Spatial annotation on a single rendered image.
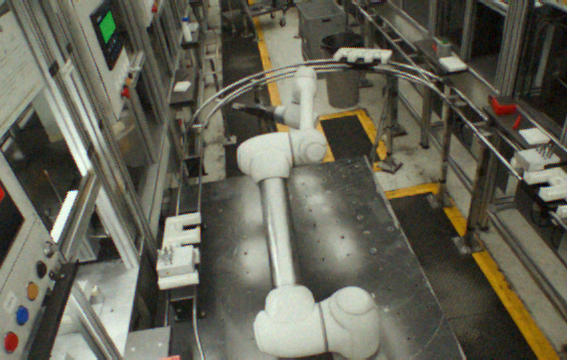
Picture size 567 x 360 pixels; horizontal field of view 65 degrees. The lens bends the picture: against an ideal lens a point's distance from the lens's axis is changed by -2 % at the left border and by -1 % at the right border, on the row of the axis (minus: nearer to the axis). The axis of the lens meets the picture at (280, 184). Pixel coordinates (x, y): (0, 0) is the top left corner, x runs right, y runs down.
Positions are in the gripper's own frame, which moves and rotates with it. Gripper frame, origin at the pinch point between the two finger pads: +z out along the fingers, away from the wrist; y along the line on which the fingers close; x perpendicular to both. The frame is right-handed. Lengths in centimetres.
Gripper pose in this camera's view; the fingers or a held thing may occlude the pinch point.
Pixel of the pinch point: (239, 107)
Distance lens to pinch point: 230.2
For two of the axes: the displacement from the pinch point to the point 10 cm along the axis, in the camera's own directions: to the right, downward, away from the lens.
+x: 3.1, -9.2, 2.5
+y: 2.2, 3.3, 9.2
